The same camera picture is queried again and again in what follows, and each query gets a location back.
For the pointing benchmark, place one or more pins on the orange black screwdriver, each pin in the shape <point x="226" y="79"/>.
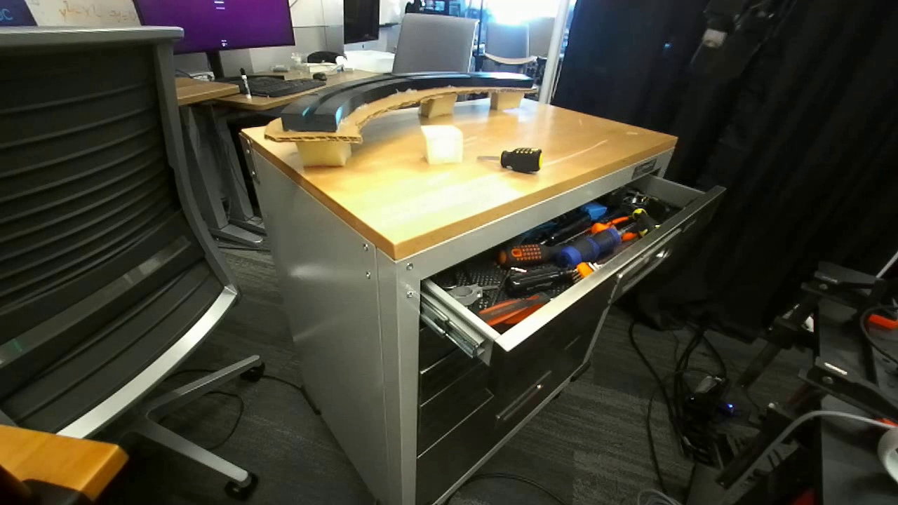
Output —
<point x="525" y="254"/>

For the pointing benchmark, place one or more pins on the black yellow screwdriver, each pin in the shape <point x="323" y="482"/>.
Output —
<point x="523" y="160"/>

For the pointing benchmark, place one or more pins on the open cabinet drawer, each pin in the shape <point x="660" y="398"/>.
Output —
<point x="561" y="301"/>

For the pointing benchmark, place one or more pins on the blue black screwdriver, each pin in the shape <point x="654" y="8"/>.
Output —
<point x="589" y="247"/>

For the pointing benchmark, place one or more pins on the thin orange screwdriver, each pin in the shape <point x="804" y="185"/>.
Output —
<point x="609" y="225"/>

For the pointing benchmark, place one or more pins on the closed cabinet drawer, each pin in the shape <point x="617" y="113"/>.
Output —
<point x="491" y="414"/>

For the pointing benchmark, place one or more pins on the silver wrench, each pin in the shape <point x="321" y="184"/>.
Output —
<point x="466" y="292"/>

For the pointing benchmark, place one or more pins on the white foam block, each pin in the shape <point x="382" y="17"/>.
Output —
<point x="442" y="144"/>

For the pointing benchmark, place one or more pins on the grey tool cabinet wooden top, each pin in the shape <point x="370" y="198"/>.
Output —
<point x="330" y="245"/>

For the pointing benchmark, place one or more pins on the beige foam block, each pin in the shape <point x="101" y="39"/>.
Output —
<point x="505" y="100"/>
<point x="324" y="153"/>
<point x="438" y="106"/>

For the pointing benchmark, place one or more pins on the small blue tool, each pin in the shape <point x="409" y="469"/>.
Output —
<point x="595" y="210"/>

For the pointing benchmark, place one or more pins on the curved cardboard sheet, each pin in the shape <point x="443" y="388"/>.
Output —
<point x="351" y="128"/>

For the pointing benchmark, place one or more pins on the curved black plastic piece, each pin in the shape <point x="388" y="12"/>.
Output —
<point x="365" y="92"/>

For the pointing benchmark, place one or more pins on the yellow black tool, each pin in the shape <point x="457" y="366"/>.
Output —
<point x="643" y="221"/>

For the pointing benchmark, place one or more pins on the grey office chair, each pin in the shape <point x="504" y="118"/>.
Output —
<point x="433" y="43"/>

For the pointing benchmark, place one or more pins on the pale office chair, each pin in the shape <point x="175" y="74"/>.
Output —
<point x="506" y="43"/>

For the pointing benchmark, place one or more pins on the black keyboard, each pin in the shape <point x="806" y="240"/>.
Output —
<point x="280" y="86"/>

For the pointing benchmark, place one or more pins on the dark monitor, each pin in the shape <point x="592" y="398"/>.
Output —
<point x="360" y="19"/>

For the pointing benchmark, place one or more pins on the wooden office desk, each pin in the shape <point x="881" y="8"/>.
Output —
<point x="210" y="95"/>

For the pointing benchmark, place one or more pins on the monitor with purple screen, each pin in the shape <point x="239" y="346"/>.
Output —
<point x="214" y="22"/>

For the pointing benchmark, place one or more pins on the black curtain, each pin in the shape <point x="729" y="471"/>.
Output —
<point x="793" y="161"/>

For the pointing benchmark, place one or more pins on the dark mesh office chair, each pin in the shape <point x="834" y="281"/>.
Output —
<point x="91" y="231"/>

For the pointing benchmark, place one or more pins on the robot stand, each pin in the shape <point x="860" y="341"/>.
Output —
<point x="835" y="393"/>

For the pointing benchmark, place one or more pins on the whiteboard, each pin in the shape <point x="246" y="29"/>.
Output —
<point x="83" y="11"/>

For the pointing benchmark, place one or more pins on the wooden table corner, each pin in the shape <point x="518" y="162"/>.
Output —
<point x="56" y="459"/>

